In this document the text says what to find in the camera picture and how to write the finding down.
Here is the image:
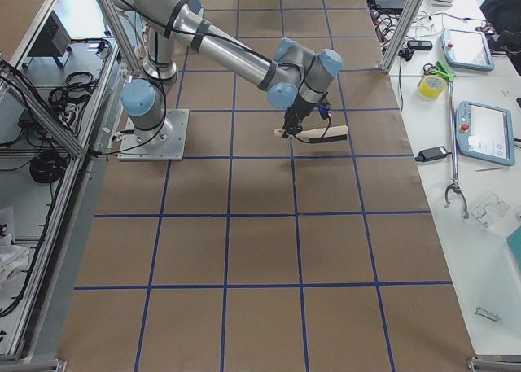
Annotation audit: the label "green handled grabber tool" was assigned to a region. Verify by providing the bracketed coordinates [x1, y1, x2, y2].
[436, 60, 469, 220]

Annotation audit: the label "black scissors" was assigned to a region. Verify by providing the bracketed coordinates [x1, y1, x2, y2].
[422, 63, 435, 76]

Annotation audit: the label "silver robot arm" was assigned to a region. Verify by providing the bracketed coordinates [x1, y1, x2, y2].
[115, 0, 348, 144]

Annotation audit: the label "black power adapter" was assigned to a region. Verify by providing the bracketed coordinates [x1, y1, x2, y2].
[415, 146, 451, 163]

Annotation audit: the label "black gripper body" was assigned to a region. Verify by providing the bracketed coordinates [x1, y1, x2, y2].
[283, 95, 319, 138]

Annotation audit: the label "blue teach pendant lower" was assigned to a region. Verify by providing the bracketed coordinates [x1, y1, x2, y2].
[455, 101, 515, 166]

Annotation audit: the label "aluminium frame post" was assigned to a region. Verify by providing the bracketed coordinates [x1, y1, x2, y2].
[379, 0, 423, 74]

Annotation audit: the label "blue teach pendant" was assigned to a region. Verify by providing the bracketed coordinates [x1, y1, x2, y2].
[440, 28, 495, 72]
[455, 101, 515, 166]

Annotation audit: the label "yellow tape roll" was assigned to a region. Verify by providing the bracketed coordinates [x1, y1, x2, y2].
[418, 74, 445, 99]

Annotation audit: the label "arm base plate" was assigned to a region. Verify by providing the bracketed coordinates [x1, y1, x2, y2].
[117, 109, 189, 161]

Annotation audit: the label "blue teach pendant upper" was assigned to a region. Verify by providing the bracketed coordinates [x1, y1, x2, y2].
[440, 28, 495, 72]

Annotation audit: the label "beige hand brush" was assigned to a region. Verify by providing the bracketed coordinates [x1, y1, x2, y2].
[274, 125, 349, 144]

